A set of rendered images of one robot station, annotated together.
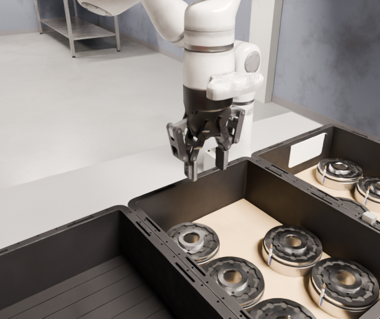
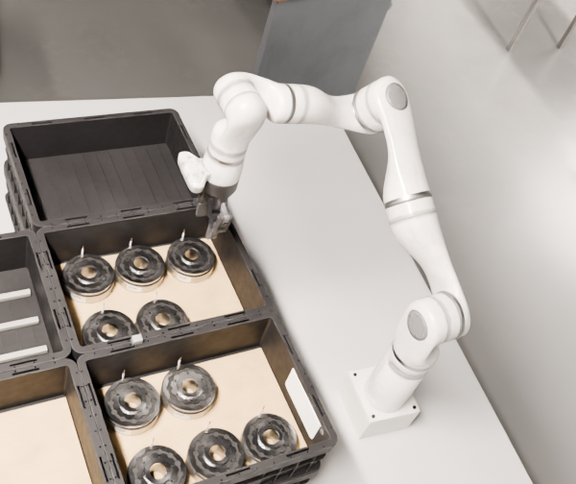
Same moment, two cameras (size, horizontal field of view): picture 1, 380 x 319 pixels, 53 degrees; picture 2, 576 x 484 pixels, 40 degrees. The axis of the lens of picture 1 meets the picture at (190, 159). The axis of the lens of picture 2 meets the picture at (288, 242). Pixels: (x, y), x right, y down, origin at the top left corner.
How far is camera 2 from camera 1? 1.51 m
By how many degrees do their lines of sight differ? 66
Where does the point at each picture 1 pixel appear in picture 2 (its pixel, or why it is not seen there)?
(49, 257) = not seen: hidden behind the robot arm
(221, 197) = (245, 299)
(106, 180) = (380, 277)
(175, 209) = (227, 250)
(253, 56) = (419, 318)
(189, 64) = not seen: hidden behind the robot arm
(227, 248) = (185, 289)
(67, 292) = (176, 189)
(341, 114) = not seen: outside the picture
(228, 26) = (212, 142)
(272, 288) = (132, 299)
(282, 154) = (286, 360)
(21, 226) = (311, 204)
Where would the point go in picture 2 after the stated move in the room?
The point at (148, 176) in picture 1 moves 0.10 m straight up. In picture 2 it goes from (384, 319) to (398, 295)
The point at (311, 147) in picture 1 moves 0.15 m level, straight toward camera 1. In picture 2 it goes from (306, 411) to (241, 366)
